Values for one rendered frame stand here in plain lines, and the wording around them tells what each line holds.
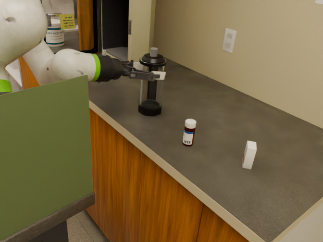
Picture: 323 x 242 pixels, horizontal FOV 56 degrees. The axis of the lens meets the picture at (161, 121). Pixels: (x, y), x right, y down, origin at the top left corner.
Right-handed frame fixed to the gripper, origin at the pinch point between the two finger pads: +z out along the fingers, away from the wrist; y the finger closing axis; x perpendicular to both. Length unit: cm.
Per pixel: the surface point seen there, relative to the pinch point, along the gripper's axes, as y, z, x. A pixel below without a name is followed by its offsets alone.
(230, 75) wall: 3, 58, 1
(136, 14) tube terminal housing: 34.3, 13.2, -17.3
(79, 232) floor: 34, 4, 114
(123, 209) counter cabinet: -3, 1, 67
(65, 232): -25, -42, 43
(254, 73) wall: -11, 57, -5
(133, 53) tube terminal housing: 34.2, 16.1, 1.5
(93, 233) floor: 29, 10, 113
